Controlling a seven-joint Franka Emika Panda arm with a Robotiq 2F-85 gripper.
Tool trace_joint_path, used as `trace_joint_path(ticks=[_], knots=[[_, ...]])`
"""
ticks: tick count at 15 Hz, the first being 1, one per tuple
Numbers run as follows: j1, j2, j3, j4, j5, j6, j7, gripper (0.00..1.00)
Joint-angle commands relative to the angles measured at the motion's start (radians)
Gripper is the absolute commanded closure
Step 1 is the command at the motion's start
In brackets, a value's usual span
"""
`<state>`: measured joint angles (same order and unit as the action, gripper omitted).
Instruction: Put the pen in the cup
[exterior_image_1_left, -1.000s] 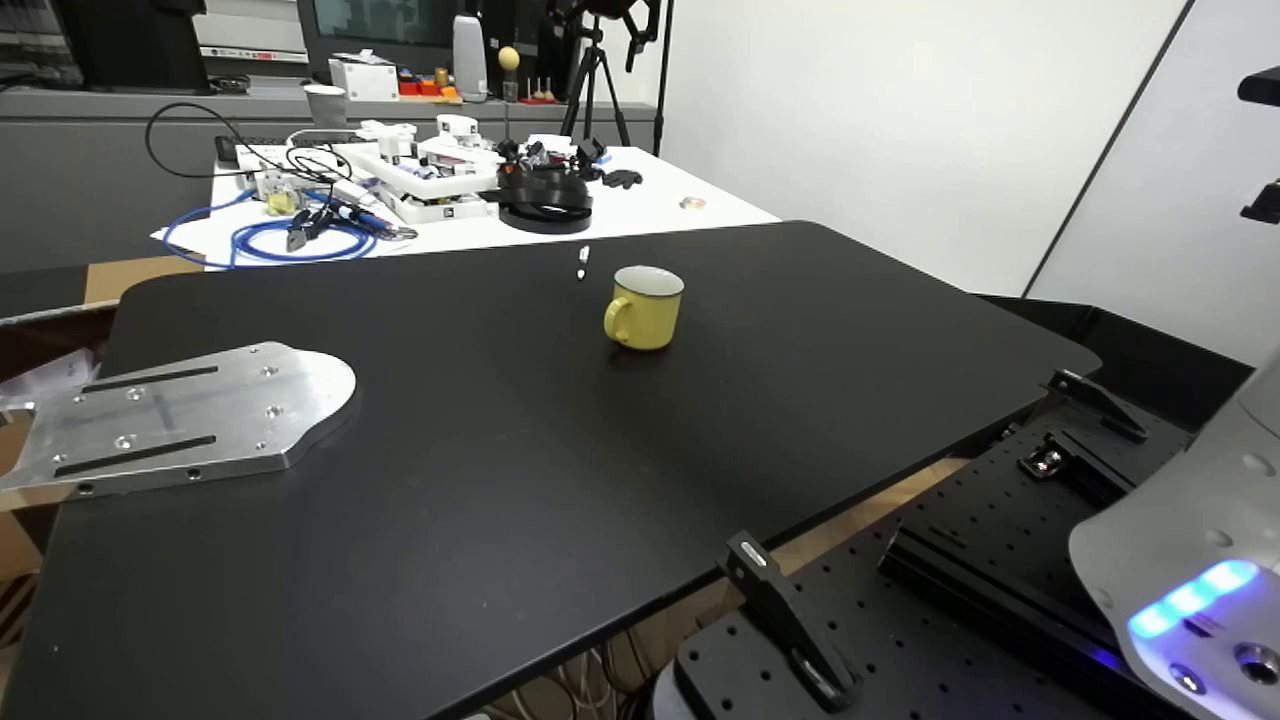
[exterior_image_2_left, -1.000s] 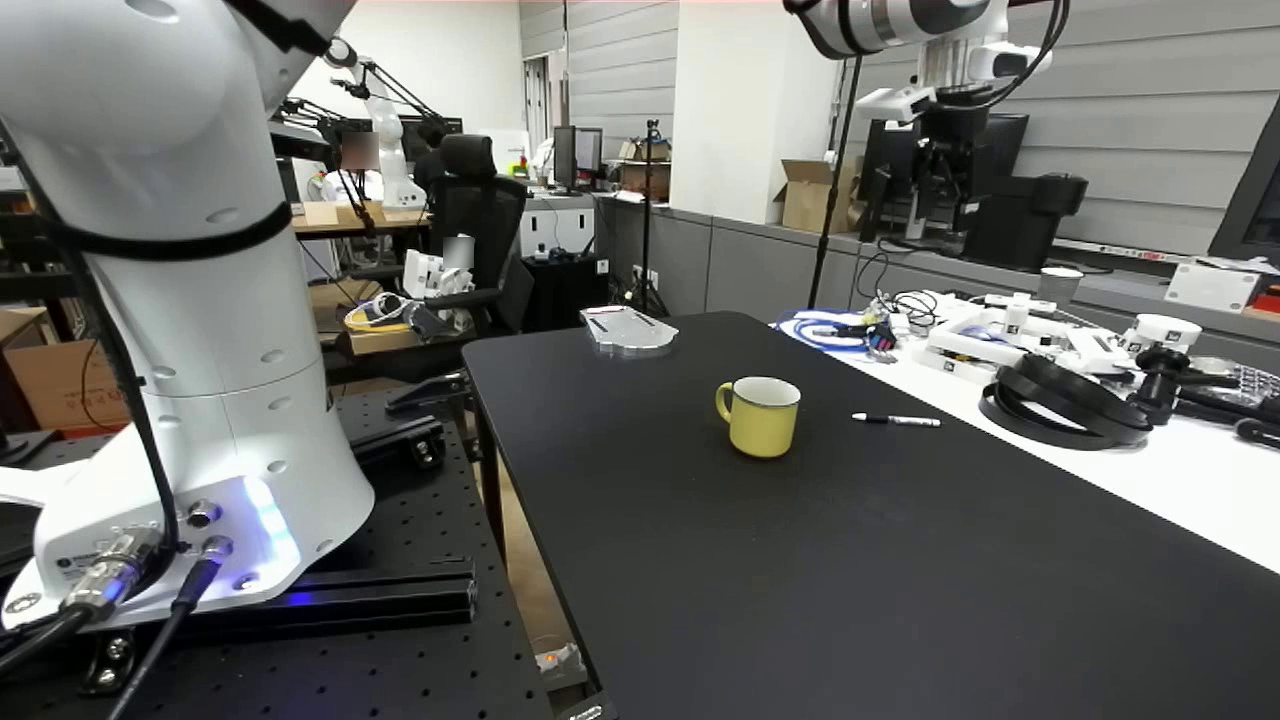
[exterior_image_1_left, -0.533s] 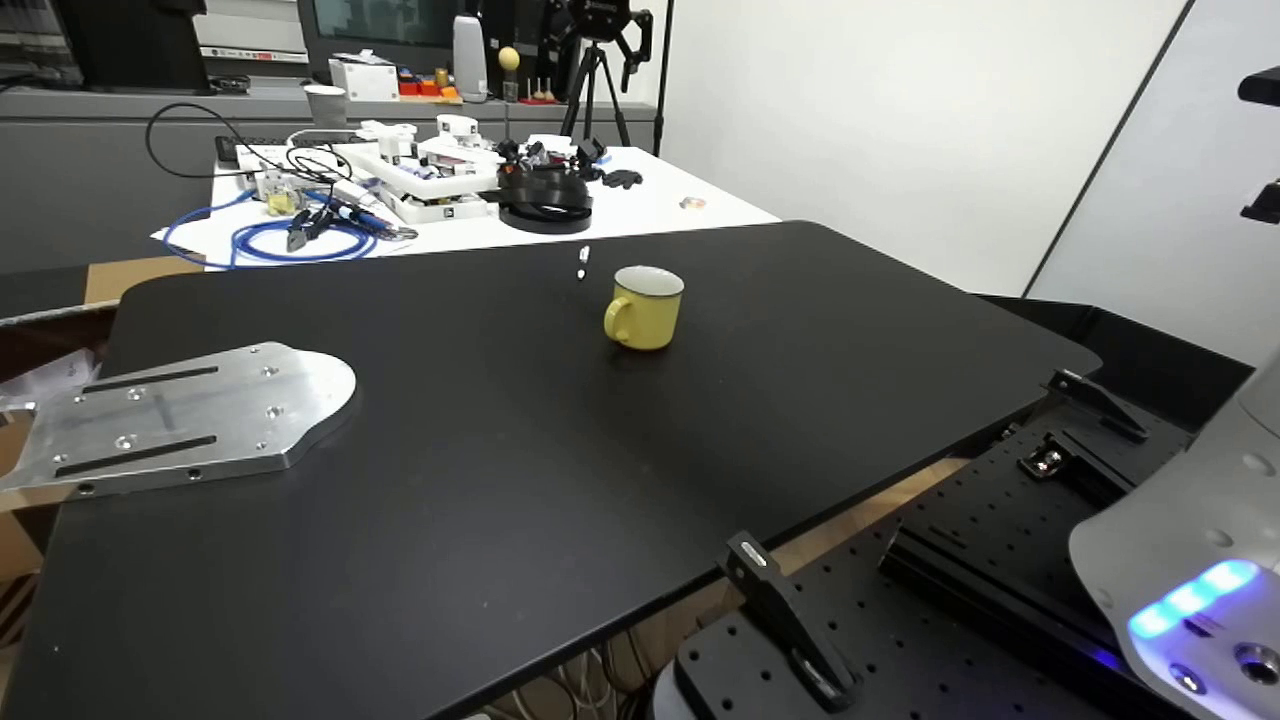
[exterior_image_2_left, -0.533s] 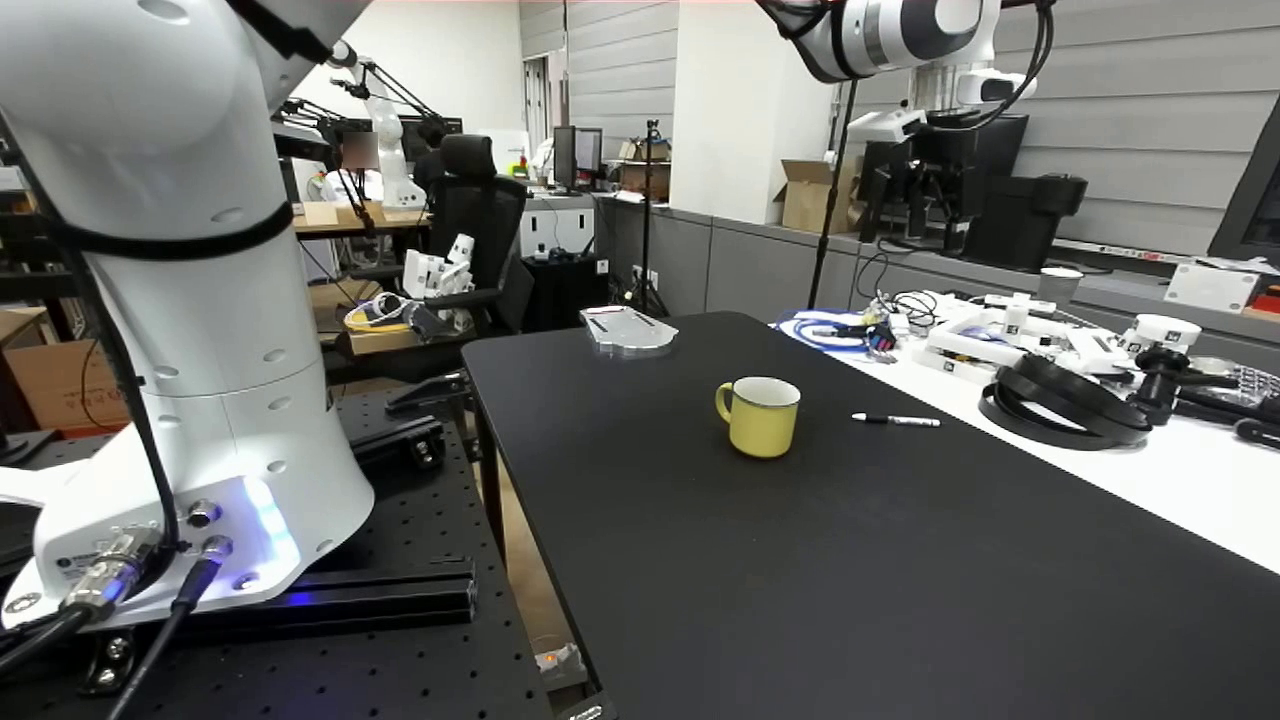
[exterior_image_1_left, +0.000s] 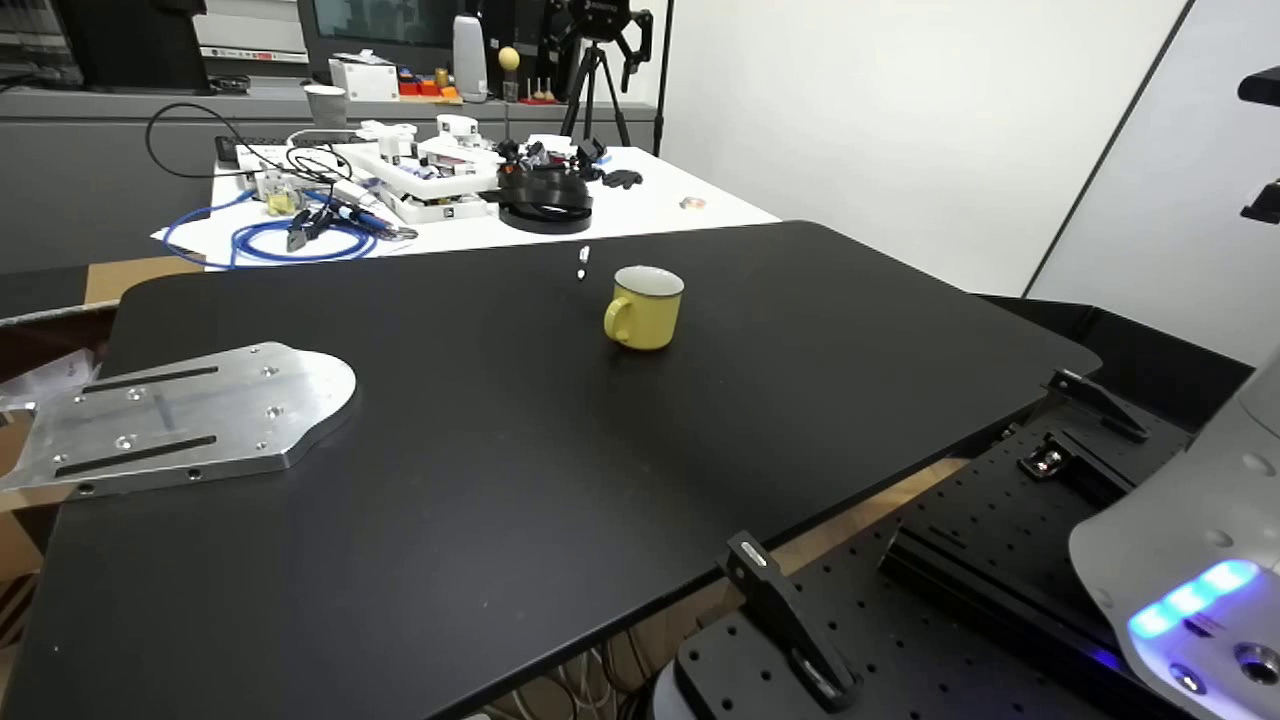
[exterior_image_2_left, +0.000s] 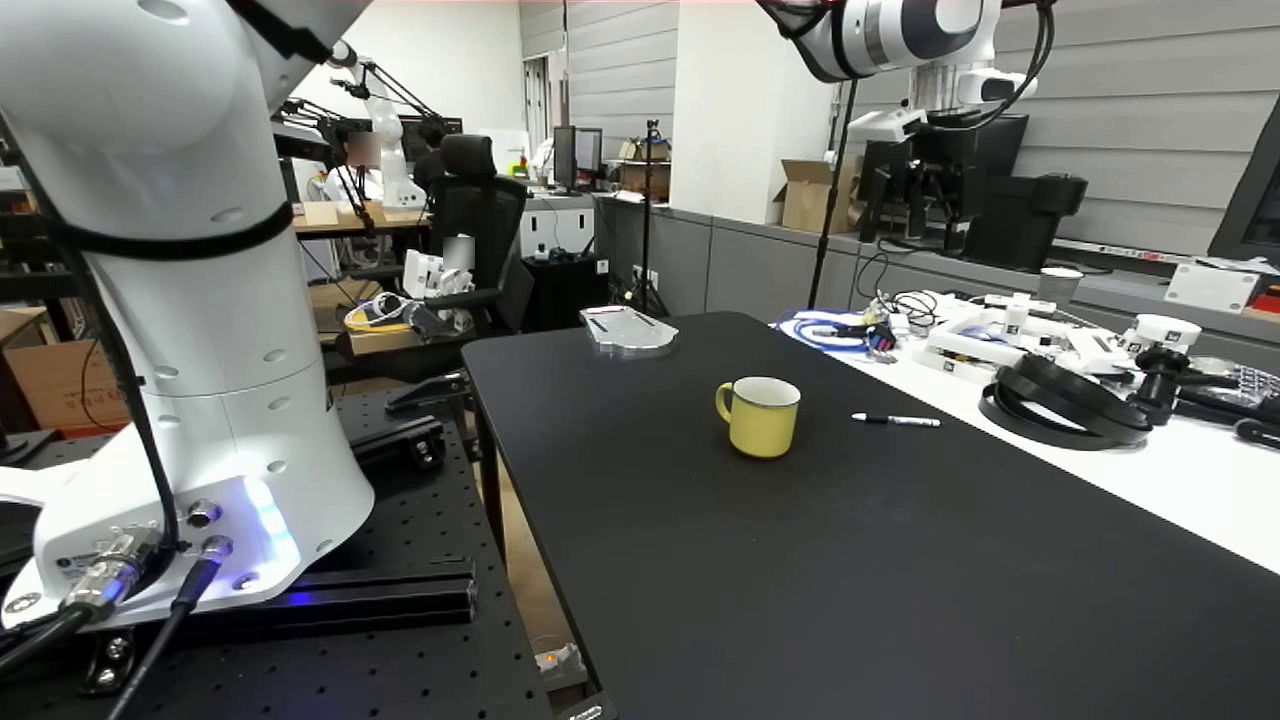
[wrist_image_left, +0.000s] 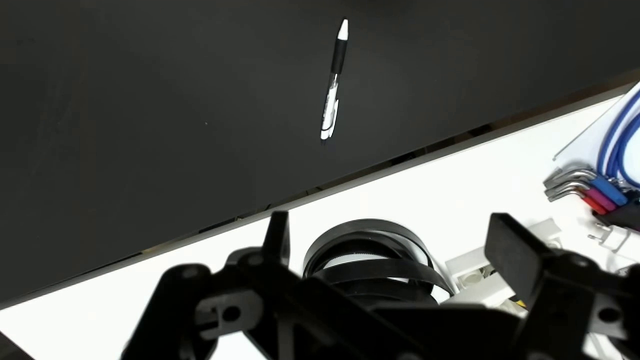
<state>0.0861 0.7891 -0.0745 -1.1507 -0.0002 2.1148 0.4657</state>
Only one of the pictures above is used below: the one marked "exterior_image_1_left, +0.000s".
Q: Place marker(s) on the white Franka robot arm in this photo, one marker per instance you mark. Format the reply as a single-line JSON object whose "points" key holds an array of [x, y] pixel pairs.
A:
{"points": [[1202, 533]]}

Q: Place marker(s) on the yellow enamel cup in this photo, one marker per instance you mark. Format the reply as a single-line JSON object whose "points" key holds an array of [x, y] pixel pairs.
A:
{"points": [[645, 312]]}

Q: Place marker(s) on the grey cup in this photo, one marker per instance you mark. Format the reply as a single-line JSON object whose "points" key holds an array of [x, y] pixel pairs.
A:
{"points": [[325, 103]]}

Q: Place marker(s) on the small black disc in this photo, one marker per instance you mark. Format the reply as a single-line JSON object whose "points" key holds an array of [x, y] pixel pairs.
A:
{"points": [[623, 178]]}

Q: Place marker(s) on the wooden board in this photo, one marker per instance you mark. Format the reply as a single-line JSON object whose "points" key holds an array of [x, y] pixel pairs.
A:
{"points": [[865, 503]]}

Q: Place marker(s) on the white parts tray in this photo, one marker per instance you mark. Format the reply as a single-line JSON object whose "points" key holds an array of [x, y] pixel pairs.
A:
{"points": [[425, 173]]}

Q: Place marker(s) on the gold ball on rod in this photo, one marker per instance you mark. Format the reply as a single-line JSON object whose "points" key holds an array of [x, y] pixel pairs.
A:
{"points": [[510, 59]]}

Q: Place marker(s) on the white speaker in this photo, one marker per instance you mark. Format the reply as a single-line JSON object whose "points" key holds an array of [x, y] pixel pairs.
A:
{"points": [[470, 59]]}

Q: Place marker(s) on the black pliers tool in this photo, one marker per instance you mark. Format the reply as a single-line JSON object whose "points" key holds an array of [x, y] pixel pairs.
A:
{"points": [[313, 225]]}

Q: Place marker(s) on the white carton box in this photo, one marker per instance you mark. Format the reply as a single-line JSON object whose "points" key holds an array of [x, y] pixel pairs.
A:
{"points": [[362, 79]]}

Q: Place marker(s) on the black Dell monitor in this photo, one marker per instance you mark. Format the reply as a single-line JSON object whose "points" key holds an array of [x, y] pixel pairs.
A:
{"points": [[387, 27]]}

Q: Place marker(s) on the small black clamp block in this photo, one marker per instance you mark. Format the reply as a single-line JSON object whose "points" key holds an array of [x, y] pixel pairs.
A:
{"points": [[1051, 462]]}

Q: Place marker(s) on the black optical breadboard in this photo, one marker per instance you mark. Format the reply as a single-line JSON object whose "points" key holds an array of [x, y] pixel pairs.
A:
{"points": [[962, 683]]}

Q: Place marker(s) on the black toggle clamp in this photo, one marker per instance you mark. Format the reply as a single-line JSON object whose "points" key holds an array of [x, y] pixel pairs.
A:
{"points": [[1103, 403]]}

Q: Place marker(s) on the silver metal mounting plate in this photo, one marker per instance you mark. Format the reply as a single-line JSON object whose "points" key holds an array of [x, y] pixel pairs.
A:
{"points": [[174, 423]]}

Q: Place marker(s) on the flat cardboard sheet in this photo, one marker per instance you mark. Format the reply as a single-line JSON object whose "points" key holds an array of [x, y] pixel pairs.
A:
{"points": [[143, 276]]}

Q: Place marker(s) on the black bulky equipment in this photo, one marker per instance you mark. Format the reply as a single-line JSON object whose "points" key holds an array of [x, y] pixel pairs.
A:
{"points": [[124, 42]]}

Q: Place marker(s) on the black camera tripod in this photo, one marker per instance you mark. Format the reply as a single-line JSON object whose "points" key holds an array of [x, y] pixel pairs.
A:
{"points": [[606, 18]]}

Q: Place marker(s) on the black aluminium rail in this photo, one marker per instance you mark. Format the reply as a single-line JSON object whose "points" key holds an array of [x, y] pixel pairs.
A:
{"points": [[985, 575]]}

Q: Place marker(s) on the black wall bracket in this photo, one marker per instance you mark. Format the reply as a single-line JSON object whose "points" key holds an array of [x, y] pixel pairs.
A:
{"points": [[1264, 201], [1262, 84]]}

